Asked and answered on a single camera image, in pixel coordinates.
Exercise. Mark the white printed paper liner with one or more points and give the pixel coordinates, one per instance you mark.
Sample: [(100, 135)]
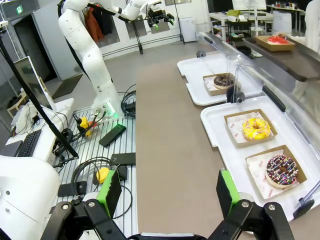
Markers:
[(256, 172), (235, 127)]

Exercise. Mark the white plastic display tray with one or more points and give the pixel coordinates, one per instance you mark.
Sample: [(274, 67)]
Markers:
[(197, 82), (217, 130)]

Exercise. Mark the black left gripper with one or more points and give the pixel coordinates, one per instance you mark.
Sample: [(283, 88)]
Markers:
[(156, 17)]

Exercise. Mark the black box with screw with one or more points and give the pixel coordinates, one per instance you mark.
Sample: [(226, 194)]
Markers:
[(72, 189)]

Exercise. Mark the small wooden stool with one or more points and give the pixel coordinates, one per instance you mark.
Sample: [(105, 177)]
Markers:
[(16, 105)]

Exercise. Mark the red glazed donut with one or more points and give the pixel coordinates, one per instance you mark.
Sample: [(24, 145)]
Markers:
[(277, 40)]

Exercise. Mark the white workbench with items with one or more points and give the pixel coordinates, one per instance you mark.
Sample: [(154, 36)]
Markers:
[(240, 18)]

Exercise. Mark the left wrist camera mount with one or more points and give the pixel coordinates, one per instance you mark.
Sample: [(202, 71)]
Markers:
[(156, 10)]

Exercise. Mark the grey closed laptop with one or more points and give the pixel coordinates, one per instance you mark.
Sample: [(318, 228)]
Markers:
[(11, 148)]

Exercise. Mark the person's right hand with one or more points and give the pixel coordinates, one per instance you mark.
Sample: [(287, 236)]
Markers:
[(282, 35)]

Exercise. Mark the brown cardboard donut box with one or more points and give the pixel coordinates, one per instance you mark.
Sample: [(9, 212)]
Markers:
[(240, 145), (275, 47), (265, 196), (212, 91)]

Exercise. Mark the plain chocolate glazed donut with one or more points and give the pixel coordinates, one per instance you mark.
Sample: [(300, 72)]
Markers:
[(222, 81)]

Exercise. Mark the crumpled white cloth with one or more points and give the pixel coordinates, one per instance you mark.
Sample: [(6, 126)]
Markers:
[(23, 117)]

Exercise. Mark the long black power brick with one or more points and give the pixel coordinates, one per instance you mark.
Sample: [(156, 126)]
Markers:
[(112, 135)]

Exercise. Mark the small white cabinet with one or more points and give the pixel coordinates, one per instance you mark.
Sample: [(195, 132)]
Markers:
[(188, 29)]

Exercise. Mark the long black stand pole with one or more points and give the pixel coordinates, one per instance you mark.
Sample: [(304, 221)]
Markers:
[(37, 100)]

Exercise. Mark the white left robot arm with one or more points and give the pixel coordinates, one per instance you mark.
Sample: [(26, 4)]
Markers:
[(92, 57)]

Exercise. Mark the chocolate donut colourful sprinkles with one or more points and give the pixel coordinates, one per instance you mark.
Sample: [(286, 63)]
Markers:
[(282, 171)]

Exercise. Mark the yellow emergency stop button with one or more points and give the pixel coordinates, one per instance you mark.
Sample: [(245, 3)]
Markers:
[(85, 126), (102, 176)]

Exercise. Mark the green exit sign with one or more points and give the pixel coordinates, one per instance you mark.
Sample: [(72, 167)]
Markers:
[(19, 9)]

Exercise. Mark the yellow glazed sprinkled donut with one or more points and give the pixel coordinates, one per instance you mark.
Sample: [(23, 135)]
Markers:
[(256, 128)]

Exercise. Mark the black garment rack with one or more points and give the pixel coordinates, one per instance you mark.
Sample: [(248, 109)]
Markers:
[(138, 37)]

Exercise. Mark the dark floor mat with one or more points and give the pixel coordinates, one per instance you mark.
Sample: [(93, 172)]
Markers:
[(67, 86)]

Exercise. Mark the flat black box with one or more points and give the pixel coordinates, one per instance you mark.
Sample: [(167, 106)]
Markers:
[(123, 159)]

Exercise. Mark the clear hinged display lid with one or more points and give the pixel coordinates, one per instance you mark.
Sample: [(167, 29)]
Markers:
[(273, 98), (208, 40)]

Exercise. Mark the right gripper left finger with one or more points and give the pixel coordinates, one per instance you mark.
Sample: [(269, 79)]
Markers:
[(100, 220)]

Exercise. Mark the black hanging jacket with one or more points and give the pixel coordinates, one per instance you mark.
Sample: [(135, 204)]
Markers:
[(107, 21)]

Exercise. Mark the slotted aluminium base plate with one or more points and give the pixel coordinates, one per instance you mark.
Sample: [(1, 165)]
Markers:
[(85, 150)]

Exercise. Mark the black computer keyboard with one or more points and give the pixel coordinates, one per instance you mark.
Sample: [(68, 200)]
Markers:
[(30, 143)]

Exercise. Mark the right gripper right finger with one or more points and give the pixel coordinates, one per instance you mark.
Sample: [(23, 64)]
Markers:
[(252, 222)]

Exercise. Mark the low white computer desk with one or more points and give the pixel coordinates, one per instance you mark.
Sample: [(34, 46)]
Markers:
[(50, 130)]

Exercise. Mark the rust orange hanging jacket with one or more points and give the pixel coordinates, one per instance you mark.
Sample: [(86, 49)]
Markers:
[(93, 25)]

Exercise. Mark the flat computer monitor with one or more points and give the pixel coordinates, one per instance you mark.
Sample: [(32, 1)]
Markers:
[(30, 80)]

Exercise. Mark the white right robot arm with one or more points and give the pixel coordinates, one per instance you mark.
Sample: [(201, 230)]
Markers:
[(25, 190)]

